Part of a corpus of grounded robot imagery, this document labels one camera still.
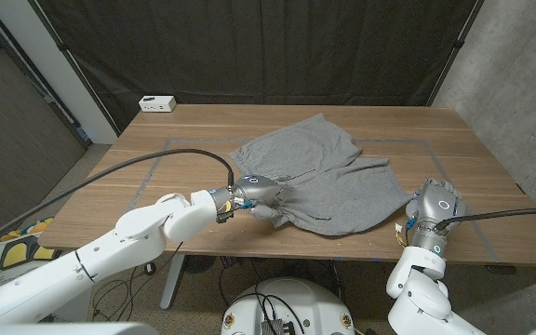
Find black round grille object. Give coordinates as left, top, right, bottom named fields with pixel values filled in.
left=182, top=254, right=216, bottom=275

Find white power strip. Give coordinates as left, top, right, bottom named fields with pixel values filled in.
left=138, top=95, right=178, bottom=114

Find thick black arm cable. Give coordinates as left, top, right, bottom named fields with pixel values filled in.
left=0, top=148, right=235, bottom=252
left=435, top=208, right=536, bottom=233

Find grey shorts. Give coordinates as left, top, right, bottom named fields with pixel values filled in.
left=227, top=113, right=413, bottom=237

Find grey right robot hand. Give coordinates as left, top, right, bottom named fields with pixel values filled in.
left=405, top=179, right=467, bottom=257

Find black backdrop stand pole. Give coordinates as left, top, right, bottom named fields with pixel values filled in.
left=28, top=0, right=120, bottom=136
left=428, top=0, right=486, bottom=106

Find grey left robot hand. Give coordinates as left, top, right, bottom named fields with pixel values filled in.
left=209, top=174, right=292, bottom=222

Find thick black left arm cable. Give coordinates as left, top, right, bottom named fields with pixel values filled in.
left=0, top=148, right=235, bottom=252

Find grey electronics box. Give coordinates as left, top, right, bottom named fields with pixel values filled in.
left=261, top=318, right=297, bottom=335

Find yellow and green item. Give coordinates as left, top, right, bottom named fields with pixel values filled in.
left=0, top=217, right=55, bottom=242

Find white robot chest cover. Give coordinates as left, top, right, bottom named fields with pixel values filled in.
left=0, top=322, right=160, bottom=335

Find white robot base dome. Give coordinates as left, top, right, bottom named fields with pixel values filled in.
left=220, top=277, right=356, bottom=335

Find white table leg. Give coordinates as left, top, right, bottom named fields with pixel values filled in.
left=159, top=253, right=186, bottom=311

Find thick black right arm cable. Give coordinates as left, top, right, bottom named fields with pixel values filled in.
left=435, top=208, right=536, bottom=233

